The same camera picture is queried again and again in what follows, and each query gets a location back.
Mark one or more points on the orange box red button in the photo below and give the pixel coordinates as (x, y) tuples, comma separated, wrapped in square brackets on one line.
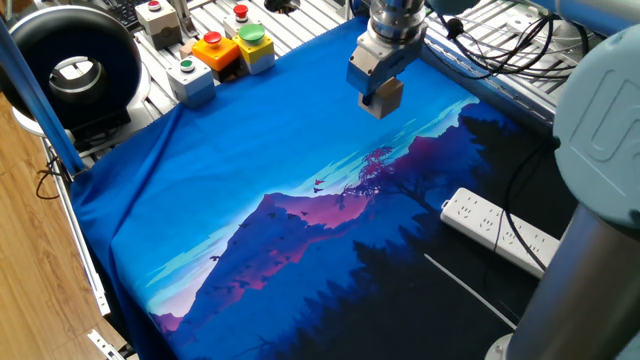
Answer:
[(216, 52)]

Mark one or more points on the metal upright bracket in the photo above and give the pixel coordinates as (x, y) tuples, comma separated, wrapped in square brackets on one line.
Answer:
[(182, 20)]

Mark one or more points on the yellow box green button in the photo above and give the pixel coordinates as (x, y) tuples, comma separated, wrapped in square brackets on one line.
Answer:
[(255, 50)]

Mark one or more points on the grey box green button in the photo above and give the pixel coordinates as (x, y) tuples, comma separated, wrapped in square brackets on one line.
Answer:
[(192, 85)]

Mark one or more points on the white power strip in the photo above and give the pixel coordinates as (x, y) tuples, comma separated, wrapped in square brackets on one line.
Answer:
[(475, 220)]

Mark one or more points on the black keyboard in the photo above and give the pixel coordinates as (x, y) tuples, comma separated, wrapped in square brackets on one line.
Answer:
[(125, 12)]

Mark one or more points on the blue metal bar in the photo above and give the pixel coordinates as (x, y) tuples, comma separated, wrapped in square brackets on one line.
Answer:
[(40, 110)]

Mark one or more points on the loose metal bracket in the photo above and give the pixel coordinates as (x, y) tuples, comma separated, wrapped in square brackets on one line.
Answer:
[(105, 345)]

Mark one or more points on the grey box red button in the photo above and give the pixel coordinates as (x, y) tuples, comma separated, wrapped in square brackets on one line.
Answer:
[(160, 25)]

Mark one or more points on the printed mountain landscape cloth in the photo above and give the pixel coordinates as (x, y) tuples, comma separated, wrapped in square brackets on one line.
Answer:
[(250, 160)]

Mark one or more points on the small wooden cube block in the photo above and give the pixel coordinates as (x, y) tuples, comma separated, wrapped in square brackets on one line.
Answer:
[(387, 100)]

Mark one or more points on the white table edge rail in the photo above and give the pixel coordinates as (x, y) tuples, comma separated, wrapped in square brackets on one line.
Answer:
[(75, 235)]

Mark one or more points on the black round object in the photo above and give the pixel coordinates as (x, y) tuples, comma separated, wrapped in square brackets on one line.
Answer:
[(281, 5)]

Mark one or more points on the tiny wooden block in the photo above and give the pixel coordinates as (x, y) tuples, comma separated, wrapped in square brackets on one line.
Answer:
[(188, 49)]

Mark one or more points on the aluminium frame rail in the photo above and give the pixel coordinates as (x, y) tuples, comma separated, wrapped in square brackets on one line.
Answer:
[(500, 90)]

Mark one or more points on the silver Schunk gripper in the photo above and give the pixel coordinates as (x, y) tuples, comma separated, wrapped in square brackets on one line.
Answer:
[(372, 67)]

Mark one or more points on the white box red mushroom button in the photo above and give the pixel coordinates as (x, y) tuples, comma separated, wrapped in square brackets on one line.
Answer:
[(241, 20)]

